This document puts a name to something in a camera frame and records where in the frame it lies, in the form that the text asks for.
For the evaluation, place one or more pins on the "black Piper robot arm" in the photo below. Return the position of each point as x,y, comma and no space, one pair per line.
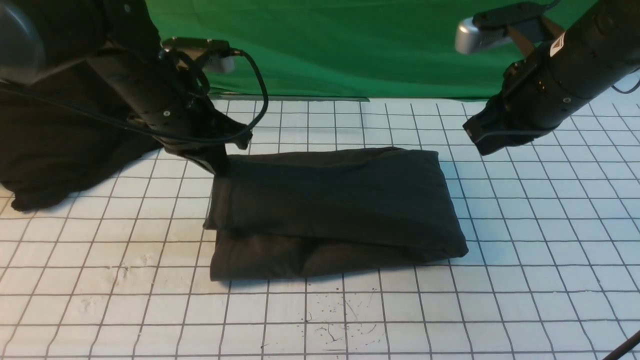
42,37

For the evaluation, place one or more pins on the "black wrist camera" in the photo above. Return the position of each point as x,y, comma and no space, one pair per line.
210,55

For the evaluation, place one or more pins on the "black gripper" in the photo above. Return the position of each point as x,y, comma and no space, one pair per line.
164,97

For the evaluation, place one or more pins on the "gray long-sleeve top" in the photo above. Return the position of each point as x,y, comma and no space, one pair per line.
294,215

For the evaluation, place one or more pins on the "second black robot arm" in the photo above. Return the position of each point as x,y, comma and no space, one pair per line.
561,71

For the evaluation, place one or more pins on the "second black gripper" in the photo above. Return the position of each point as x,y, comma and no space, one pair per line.
531,104

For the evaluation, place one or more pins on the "black clothes pile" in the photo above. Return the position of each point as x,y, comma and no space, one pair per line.
48,153

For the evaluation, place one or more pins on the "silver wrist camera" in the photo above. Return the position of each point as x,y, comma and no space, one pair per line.
522,23

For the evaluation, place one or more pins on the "green backdrop cloth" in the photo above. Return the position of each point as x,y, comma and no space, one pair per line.
347,48

